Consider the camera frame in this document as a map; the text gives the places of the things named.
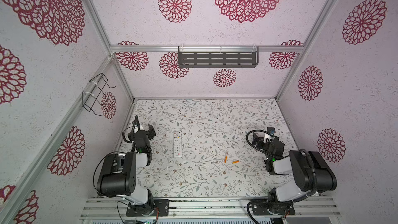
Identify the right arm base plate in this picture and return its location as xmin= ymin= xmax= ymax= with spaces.
xmin=250 ymin=199 xmax=295 ymax=216

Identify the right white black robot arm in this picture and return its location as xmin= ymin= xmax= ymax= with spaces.
xmin=265 ymin=139 xmax=337 ymax=203

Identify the black wire wall rack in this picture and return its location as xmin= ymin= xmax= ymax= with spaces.
xmin=81 ymin=73 xmax=117 ymax=119

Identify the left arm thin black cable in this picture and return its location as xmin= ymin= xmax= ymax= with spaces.
xmin=92 ymin=151 xmax=125 ymax=197

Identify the aluminium front rail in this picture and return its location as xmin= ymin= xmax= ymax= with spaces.
xmin=78 ymin=196 xmax=341 ymax=220

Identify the dark grey wall shelf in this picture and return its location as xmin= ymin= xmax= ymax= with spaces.
xmin=177 ymin=46 xmax=259 ymax=68

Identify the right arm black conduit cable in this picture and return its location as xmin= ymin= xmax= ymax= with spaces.
xmin=245 ymin=130 xmax=318 ymax=197

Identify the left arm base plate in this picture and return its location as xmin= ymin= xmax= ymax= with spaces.
xmin=126 ymin=199 xmax=170 ymax=217

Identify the white remote control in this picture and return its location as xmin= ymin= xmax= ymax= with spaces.
xmin=173 ymin=131 xmax=182 ymax=158

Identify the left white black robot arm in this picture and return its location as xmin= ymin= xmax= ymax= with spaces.
xmin=94 ymin=129 xmax=156 ymax=210

